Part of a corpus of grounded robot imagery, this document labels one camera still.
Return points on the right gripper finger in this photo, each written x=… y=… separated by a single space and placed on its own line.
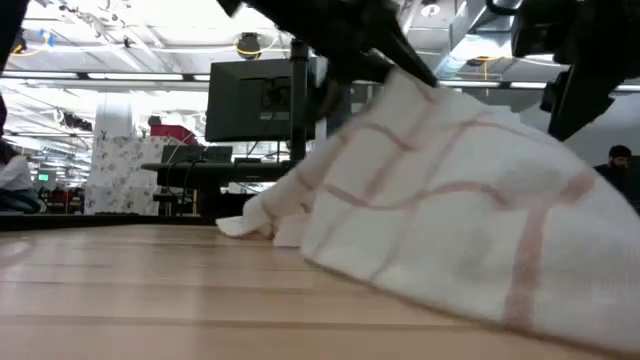
x=580 y=105

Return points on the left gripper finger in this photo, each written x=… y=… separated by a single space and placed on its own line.
x=362 y=70
x=402 y=50

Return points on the white red-checked towel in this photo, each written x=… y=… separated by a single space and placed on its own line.
x=475 y=225

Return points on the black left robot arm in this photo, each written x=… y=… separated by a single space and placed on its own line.
x=11 y=30

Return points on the person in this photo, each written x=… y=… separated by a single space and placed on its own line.
x=617 y=170
x=17 y=185

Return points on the black monitor pole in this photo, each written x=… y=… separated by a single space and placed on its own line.
x=299 y=125

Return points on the round black ceiling fixture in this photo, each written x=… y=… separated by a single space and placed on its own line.
x=248 y=46

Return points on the black computer monitor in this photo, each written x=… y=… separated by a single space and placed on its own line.
x=240 y=110

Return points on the grey desk with black legs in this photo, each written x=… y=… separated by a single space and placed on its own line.
x=220 y=172

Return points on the red box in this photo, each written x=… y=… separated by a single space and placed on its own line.
x=172 y=132

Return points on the floral patterned partition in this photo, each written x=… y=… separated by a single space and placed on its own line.
x=117 y=175

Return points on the black aluminium table frame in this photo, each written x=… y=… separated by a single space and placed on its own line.
x=100 y=222

